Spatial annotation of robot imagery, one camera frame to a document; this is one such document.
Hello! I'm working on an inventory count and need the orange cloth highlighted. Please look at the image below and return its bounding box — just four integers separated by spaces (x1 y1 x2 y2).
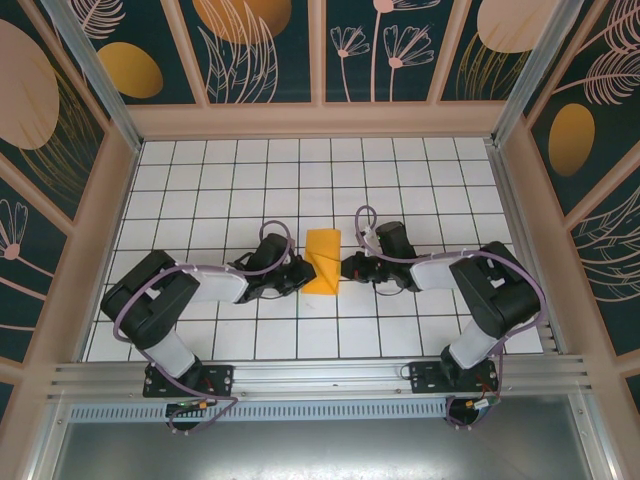
301 227 342 297

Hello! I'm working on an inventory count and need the grey metal sheet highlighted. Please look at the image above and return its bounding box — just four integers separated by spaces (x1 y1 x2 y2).
29 418 616 480

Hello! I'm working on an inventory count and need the aluminium mounting rail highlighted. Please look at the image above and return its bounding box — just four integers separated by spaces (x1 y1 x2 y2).
47 353 596 402

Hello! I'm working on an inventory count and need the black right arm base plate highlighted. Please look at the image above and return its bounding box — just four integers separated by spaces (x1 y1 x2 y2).
408 360 500 396

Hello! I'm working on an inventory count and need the slotted grey cable tray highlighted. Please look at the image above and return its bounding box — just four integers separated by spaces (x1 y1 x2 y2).
67 402 451 422

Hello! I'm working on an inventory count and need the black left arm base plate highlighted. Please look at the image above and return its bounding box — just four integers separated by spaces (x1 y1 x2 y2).
142 363 236 400

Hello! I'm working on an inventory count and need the aluminium side rail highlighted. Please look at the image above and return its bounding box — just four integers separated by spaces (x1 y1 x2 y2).
487 139 569 357

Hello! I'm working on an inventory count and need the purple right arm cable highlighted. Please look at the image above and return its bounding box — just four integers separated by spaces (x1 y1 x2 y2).
353 203 547 432

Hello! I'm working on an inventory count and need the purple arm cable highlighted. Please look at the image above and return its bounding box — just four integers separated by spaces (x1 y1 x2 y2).
112 219 296 437
353 203 547 432

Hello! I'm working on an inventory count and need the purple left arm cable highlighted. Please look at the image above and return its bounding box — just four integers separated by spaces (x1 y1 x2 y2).
112 219 296 437

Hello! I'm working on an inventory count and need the aluminium frame post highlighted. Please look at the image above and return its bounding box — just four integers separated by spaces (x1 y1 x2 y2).
491 0 586 146
39 0 144 154

